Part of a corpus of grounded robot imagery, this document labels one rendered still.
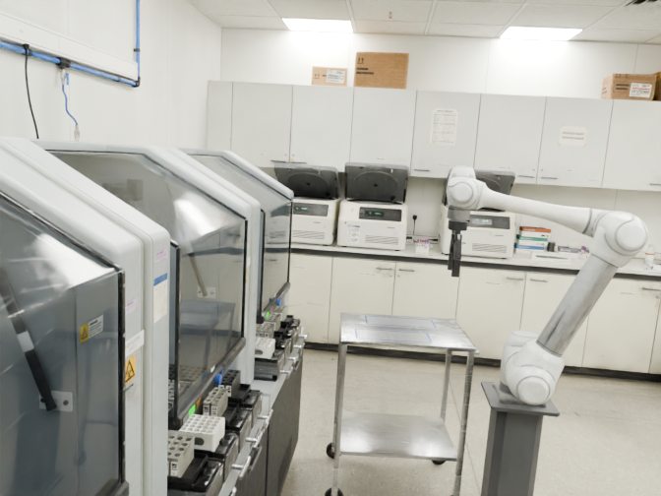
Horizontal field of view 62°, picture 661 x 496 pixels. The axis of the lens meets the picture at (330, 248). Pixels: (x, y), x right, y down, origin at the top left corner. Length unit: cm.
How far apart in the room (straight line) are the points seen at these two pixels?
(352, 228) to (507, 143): 144
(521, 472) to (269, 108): 344
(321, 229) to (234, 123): 120
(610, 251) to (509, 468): 97
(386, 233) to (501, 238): 90
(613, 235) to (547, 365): 50
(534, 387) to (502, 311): 257
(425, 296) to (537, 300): 88
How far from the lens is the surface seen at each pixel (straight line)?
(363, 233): 444
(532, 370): 210
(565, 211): 223
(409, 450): 279
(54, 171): 127
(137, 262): 112
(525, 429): 242
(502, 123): 477
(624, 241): 204
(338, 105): 472
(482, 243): 450
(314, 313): 460
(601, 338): 490
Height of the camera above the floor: 162
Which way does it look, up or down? 9 degrees down
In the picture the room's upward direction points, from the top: 3 degrees clockwise
